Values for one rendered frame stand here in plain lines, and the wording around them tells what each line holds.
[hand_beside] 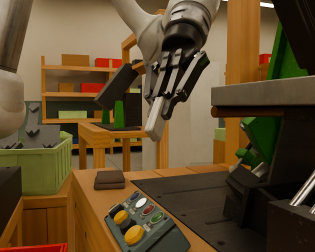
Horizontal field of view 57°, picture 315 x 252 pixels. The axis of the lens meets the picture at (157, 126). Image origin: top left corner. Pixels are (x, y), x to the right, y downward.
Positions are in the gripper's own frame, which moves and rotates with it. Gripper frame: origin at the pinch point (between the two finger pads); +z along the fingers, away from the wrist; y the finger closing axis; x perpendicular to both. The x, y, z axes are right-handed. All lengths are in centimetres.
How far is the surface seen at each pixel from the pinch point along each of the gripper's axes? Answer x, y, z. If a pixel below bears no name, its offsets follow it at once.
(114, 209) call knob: 7.5, -8.8, 12.9
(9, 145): 29, -96, -18
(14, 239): 22, -51, 19
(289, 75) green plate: 2.2, 19.1, -7.7
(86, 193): 18.3, -28.3, 5.8
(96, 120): 341, -438, -307
